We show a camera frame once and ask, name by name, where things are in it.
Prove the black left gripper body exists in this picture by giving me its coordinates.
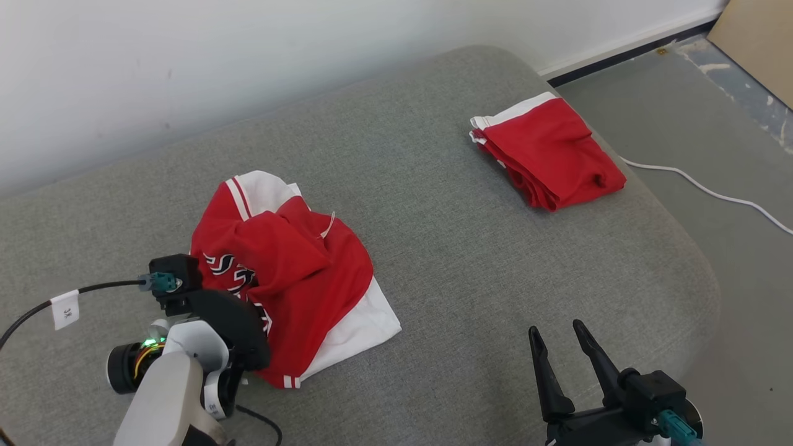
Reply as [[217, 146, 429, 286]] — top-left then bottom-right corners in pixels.
[[166, 287, 272, 373]]

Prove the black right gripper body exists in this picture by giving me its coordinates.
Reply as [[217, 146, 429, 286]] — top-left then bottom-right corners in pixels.
[[544, 405, 662, 446]]

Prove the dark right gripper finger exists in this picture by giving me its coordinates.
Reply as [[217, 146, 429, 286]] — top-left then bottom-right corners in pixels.
[[527, 326, 577, 424], [572, 319, 623, 407]]

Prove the red jersey number 23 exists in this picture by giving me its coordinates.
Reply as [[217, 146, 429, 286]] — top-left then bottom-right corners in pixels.
[[188, 170, 403, 390]]

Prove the red shorts white stripe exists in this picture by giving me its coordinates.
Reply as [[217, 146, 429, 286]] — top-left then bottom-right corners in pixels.
[[468, 91, 628, 213]]

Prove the white and black baseboard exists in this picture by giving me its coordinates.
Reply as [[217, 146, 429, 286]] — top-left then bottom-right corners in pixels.
[[538, 5, 729, 88]]

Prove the tan cardboard panel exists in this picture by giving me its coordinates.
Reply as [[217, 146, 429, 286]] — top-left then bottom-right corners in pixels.
[[706, 0, 793, 110]]

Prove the teal right camera connector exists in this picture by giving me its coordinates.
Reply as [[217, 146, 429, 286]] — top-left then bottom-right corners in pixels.
[[657, 409, 704, 446]]

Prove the teal camera connector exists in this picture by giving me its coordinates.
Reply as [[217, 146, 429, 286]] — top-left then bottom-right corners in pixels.
[[137, 272, 182, 294], [657, 409, 704, 446]]

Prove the teal left camera connector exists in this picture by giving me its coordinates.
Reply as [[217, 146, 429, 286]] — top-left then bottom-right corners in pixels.
[[137, 272, 182, 294]]

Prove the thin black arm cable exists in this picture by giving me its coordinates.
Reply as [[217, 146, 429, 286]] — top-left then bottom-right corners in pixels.
[[234, 404, 284, 446]]

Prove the white cable label tag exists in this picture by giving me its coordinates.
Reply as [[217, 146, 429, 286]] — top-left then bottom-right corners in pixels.
[[49, 289, 82, 331]]

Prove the white floor cable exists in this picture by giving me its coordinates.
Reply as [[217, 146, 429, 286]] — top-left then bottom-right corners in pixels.
[[621, 157, 793, 237]]

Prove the black labelled camera cable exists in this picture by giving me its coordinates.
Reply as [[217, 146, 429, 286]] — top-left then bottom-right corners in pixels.
[[0, 279, 147, 349]]

